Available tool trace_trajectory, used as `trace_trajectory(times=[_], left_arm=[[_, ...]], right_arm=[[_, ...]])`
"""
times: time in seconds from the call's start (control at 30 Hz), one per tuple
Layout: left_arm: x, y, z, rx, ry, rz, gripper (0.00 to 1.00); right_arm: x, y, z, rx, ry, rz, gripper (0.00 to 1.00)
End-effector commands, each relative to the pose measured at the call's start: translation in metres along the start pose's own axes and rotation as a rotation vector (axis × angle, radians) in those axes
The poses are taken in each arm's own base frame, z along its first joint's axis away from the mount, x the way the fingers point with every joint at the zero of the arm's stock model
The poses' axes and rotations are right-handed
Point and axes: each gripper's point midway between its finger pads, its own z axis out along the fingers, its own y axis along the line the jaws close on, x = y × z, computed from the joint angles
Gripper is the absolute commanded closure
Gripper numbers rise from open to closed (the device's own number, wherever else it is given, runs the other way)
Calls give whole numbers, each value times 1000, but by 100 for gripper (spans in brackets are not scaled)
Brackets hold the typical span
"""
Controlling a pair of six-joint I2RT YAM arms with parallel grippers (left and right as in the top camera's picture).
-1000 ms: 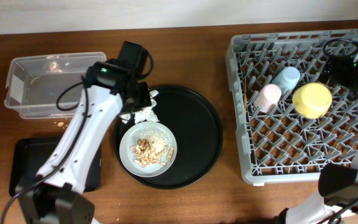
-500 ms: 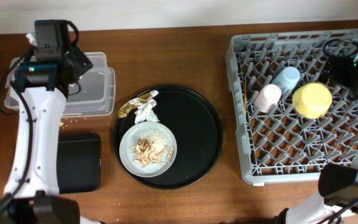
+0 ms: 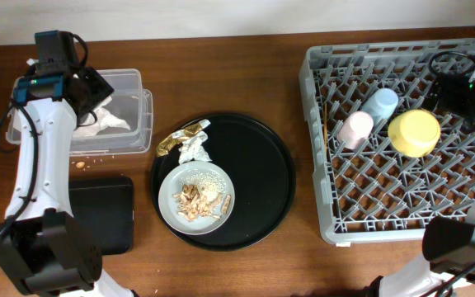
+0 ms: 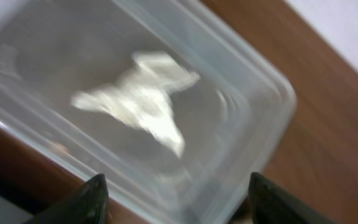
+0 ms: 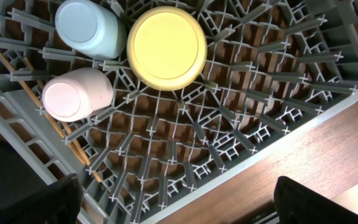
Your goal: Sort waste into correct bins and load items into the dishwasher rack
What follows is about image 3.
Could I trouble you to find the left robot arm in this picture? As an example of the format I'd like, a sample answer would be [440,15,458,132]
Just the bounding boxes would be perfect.
[0,31,136,296]

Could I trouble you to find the round black serving tray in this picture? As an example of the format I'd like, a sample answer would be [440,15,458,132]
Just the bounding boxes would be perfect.
[172,113,296,252]

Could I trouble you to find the blue plastic cup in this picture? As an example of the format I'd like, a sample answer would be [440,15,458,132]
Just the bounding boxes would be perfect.
[360,88,398,125]

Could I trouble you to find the pink plastic cup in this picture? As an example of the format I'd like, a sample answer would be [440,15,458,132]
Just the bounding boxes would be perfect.
[336,111,374,150]

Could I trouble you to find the white tissue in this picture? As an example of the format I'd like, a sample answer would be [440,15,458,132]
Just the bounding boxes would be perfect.
[73,97,130,138]
[178,131,211,164]

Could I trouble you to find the grey dishwasher rack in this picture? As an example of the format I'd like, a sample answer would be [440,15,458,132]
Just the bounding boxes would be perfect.
[299,38,475,246]

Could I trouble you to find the gold foil wrapper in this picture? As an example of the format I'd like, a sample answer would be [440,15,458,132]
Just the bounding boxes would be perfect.
[156,119,210,157]

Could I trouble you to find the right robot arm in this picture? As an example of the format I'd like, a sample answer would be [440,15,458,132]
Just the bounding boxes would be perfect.
[361,60,475,296]

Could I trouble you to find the yellow plastic bowl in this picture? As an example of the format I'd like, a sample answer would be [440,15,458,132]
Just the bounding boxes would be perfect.
[388,109,441,158]

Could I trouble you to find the black rectangular tray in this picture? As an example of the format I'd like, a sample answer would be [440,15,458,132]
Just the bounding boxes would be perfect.
[68,177,134,255]

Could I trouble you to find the food scraps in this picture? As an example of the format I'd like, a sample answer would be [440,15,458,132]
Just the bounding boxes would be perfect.
[172,173,233,222]

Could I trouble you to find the grey plate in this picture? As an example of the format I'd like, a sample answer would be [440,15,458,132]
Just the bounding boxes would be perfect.
[158,161,236,235]

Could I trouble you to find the wooden chopstick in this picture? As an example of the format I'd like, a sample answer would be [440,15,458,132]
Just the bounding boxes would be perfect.
[322,103,328,152]

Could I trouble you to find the clear plastic storage bin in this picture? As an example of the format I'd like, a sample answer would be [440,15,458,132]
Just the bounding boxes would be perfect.
[5,68,154,158]

